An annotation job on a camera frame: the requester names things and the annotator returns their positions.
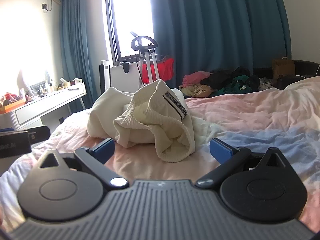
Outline white dressing desk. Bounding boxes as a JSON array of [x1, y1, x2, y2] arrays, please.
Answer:
[[0, 81, 87, 133]]

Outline black clothes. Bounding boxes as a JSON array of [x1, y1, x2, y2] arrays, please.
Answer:
[[200, 67, 261, 91]]

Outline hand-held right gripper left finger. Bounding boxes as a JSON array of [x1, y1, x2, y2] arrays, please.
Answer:
[[37, 137, 129, 190]]

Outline cluster of cosmetic bottles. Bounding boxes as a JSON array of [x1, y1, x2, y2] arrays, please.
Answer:
[[24, 76, 83, 98]]

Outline black sofa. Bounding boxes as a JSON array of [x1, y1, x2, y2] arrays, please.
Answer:
[[252, 59, 320, 91]]

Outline blue curtain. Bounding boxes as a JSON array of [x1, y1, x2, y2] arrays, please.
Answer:
[[146, 0, 293, 91], [59, 0, 112, 111]]

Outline green cloth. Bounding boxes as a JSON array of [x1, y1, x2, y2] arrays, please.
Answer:
[[219, 75, 253, 95]]

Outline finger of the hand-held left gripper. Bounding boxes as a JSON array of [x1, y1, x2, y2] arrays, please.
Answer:
[[27, 125, 51, 145]]

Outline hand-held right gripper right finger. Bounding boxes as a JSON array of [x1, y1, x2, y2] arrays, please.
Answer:
[[195, 138, 292, 189]]

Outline dark framed window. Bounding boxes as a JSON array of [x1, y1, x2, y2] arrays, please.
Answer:
[[104, 0, 157, 66]]

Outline orange box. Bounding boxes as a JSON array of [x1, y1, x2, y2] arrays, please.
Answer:
[[0, 97, 27, 115]]

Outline white panel heater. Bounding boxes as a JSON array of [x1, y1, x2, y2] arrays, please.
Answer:
[[99, 60, 143, 96]]

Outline pink cloth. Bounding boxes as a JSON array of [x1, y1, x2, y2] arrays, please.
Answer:
[[182, 71, 213, 88]]

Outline tan cloth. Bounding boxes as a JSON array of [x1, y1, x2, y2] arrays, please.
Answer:
[[178, 83, 213, 98]]

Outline brown paper bag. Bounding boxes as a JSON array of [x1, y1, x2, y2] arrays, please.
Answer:
[[272, 57, 296, 80]]

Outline red cloth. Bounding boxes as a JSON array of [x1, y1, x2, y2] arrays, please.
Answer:
[[141, 57, 175, 84]]

